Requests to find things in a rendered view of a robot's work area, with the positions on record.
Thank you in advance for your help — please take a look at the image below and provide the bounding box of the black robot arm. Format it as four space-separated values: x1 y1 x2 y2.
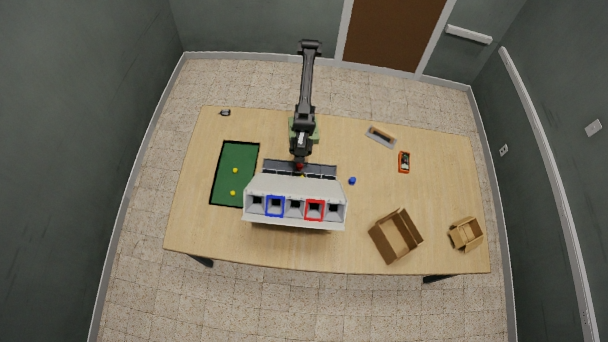
291 39 322 164

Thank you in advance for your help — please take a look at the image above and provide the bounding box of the red square band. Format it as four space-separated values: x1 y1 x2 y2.
304 199 325 222

